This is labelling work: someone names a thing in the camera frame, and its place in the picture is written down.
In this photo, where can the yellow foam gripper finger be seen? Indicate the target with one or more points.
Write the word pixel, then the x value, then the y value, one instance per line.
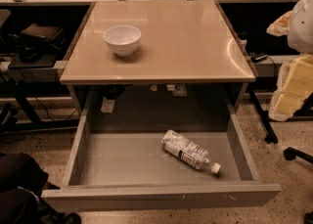
pixel 280 26
pixel 294 86

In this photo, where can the clear plastic water bottle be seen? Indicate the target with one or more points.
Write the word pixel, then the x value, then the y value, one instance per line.
pixel 189 152

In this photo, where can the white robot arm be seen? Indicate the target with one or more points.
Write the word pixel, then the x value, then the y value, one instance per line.
pixel 300 37

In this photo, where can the beige top counter cabinet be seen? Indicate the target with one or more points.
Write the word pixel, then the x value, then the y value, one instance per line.
pixel 187 63

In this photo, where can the open grey metal drawer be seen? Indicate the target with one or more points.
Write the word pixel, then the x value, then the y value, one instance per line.
pixel 117 161

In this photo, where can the black power adapter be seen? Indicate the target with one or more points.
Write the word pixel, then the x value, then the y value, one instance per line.
pixel 256 58

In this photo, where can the black chair base right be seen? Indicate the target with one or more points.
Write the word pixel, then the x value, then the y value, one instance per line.
pixel 292 153

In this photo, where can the white ceramic bowl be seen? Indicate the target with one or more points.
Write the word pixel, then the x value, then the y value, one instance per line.
pixel 123 40

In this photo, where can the dark bag lower left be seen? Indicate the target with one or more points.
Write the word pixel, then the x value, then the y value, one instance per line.
pixel 21 181

